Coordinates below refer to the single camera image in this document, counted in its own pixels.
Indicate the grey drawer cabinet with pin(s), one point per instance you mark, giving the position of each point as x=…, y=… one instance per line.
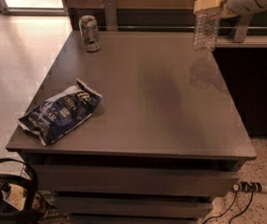
x=165, y=142

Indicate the blue chips bag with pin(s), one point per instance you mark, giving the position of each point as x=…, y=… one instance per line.
x=55, y=117

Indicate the metal rail bracket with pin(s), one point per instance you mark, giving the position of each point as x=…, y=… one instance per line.
x=240, y=29
x=111, y=17

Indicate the horizontal metal rail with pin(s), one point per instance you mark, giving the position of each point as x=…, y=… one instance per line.
x=188, y=29

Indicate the right metal rail bracket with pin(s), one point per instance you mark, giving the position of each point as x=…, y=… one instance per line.
x=240, y=29

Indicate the left metal rail bracket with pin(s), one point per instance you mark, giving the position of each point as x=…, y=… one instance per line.
x=111, y=17

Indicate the silver beverage can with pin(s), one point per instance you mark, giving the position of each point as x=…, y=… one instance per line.
x=89, y=33

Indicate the white power strip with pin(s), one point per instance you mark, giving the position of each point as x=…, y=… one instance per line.
x=247, y=187

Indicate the clear plastic water bottle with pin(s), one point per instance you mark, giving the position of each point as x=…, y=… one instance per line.
x=206, y=31

